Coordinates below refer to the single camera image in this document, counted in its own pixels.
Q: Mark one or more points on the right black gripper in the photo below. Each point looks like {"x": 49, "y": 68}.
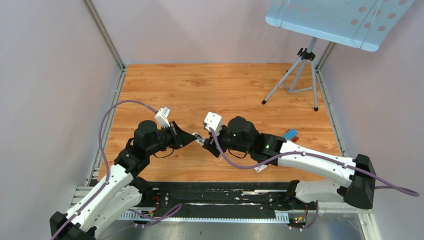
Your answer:
{"x": 211, "y": 144}

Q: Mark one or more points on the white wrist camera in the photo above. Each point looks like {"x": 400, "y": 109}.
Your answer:
{"x": 161, "y": 117}
{"x": 213, "y": 121}

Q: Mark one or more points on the small white staple box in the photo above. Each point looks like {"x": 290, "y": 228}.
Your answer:
{"x": 260, "y": 168}

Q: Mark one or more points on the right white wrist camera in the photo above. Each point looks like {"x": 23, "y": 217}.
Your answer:
{"x": 213, "y": 121}

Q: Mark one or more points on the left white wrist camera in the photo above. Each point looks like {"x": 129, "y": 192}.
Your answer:
{"x": 161, "y": 117}

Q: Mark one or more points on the light blue perforated tray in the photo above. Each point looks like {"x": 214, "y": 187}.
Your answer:
{"x": 360, "y": 24}

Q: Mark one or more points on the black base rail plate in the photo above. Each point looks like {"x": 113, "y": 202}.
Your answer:
{"x": 251, "y": 202}

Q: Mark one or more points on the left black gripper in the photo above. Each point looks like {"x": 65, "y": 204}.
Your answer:
{"x": 180, "y": 137}

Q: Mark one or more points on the blue orange toy block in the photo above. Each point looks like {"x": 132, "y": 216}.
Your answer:
{"x": 291, "y": 135}

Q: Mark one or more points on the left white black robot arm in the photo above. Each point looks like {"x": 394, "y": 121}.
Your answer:
{"x": 121, "y": 188}

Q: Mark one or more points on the grey tripod stand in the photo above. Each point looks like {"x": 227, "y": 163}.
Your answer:
{"x": 304, "y": 55}

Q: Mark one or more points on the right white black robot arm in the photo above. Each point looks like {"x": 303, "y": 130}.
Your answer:
{"x": 349, "y": 180}

